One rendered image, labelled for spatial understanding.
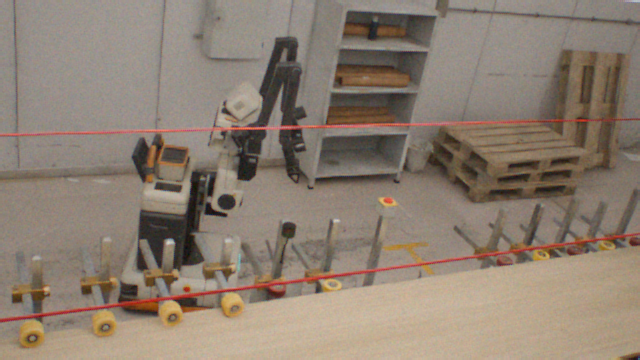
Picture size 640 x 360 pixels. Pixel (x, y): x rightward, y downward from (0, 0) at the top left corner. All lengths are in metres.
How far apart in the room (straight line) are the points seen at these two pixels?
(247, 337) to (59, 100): 3.05
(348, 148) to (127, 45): 2.22
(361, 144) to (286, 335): 3.78
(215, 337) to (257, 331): 0.17
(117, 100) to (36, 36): 0.74
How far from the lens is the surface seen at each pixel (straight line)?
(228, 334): 2.75
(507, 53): 6.93
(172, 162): 3.92
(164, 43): 5.33
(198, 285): 4.05
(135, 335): 2.73
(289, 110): 3.55
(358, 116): 5.85
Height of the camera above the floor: 2.68
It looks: 27 degrees down
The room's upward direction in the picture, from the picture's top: 11 degrees clockwise
